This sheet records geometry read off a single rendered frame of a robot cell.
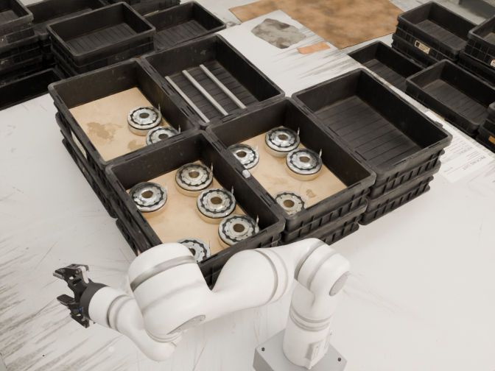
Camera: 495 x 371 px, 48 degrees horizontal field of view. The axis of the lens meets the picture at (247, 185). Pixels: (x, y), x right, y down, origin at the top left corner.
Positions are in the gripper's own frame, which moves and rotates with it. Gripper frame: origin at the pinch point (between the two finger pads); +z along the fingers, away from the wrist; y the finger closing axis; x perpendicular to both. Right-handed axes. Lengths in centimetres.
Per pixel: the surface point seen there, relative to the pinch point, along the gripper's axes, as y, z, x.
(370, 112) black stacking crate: -21, -20, 106
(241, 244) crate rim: -3.5, -24.0, 32.2
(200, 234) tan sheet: -0.7, -7.1, 36.4
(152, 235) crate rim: -6.2, -7.0, 20.4
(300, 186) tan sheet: -7, -18, 66
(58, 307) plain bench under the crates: 14.6, 17.0, 8.3
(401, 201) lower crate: 2, -37, 93
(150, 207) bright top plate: -7.3, 5.3, 31.4
